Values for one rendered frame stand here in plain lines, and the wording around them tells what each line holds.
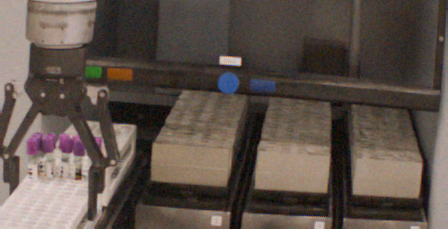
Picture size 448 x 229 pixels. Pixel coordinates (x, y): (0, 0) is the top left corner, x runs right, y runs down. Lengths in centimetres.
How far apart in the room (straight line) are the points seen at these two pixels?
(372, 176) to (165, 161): 32
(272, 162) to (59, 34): 45
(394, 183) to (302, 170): 15
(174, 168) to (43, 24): 41
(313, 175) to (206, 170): 16
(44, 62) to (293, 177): 48
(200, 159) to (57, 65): 38
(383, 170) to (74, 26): 56
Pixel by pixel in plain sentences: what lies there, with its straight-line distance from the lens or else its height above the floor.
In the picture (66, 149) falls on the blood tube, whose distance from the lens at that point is 178.
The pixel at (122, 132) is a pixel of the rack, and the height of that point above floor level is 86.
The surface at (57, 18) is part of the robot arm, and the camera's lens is 163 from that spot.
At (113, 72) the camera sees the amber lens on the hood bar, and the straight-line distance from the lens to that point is 192.
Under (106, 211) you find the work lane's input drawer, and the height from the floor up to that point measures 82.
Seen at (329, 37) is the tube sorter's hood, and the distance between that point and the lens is 190.
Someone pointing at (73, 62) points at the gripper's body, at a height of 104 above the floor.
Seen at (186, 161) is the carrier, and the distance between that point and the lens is 195.
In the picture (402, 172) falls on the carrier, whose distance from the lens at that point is 195.
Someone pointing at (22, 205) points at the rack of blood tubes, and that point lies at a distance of 165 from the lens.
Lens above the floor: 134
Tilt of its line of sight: 13 degrees down
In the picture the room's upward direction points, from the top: 3 degrees clockwise
